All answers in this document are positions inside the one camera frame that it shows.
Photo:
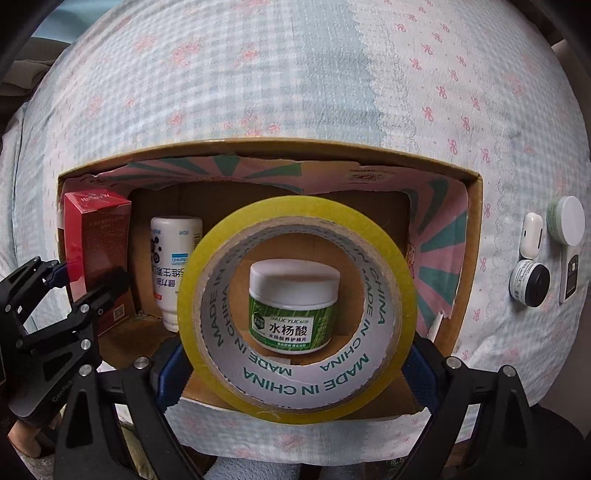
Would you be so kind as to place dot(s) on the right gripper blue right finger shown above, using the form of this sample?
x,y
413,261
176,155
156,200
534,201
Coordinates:
x,y
503,444

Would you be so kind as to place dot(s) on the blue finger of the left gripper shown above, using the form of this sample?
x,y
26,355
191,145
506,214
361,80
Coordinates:
x,y
62,274

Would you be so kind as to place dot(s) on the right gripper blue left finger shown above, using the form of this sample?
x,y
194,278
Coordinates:
x,y
91,443

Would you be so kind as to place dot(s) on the red and white small box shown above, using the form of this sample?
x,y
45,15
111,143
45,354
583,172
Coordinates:
x,y
96,225

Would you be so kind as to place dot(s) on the cardboard box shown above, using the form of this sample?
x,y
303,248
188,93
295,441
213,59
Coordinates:
x,y
404,231

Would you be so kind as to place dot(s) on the white vitamin bottle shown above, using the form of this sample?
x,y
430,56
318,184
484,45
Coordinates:
x,y
172,241

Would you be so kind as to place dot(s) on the black lid small jar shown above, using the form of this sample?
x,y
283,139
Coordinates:
x,y
529,283

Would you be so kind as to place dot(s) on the yellow packing tape roll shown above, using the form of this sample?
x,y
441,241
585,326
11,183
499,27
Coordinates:
x,y
282,369

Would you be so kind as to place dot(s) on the white digital thermometer device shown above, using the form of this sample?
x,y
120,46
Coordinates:
x,y
570,257

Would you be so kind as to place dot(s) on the white earbuds case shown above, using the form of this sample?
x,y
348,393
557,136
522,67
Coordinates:
x,y
531,237

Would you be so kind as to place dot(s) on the white lid pale green jar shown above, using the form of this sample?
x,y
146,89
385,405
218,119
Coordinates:
x,y
566,220

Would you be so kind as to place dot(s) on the green label white jar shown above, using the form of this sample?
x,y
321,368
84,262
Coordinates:
x,y
292,304

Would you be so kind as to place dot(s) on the person's left hand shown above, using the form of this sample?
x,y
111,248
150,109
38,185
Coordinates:
x,y
23,437

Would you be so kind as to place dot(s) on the light blue hanging sheet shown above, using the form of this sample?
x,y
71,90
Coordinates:
x,y
67,22

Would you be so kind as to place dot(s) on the floral checked bed sheet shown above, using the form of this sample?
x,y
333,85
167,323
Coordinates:
x,y
471,83

